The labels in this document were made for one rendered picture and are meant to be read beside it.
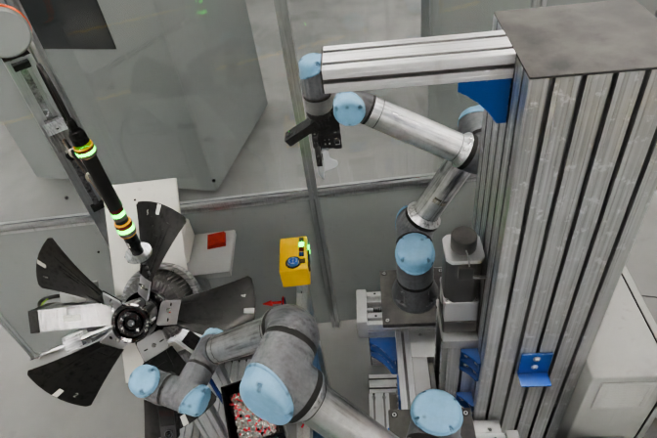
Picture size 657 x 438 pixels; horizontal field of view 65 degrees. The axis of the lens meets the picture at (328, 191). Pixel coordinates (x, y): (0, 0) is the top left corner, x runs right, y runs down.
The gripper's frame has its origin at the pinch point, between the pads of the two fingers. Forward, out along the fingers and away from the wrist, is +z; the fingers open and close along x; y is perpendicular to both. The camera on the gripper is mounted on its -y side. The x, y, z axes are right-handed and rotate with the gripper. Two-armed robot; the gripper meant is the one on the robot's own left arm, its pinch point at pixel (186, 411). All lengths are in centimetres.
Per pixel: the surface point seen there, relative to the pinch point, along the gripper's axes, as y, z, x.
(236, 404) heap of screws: 3.3, 14.4, -11.7
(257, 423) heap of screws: -3.5, 12.0, -19.2
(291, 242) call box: 56, 7, -33
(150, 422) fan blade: -2.6, -2.5, 9.8
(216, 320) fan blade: 22.2, -14.4, -12.3
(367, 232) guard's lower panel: 80, 51, -63
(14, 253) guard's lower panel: 83, 41, 99
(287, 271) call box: 43, 3, -32
